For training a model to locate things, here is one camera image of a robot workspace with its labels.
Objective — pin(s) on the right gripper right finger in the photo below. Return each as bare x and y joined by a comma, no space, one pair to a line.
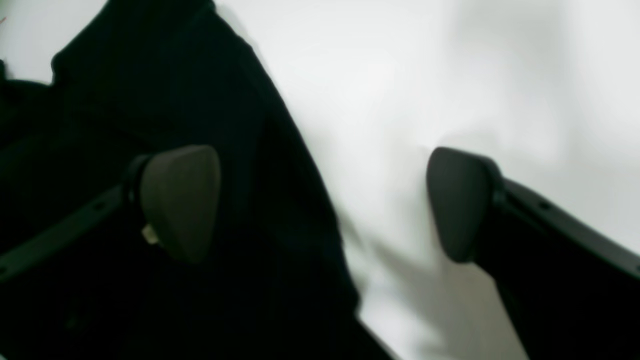
570,292

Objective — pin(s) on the black t-shirt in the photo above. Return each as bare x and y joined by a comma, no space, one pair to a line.
148,76

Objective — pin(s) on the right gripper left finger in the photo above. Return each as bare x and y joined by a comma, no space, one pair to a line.
170,197

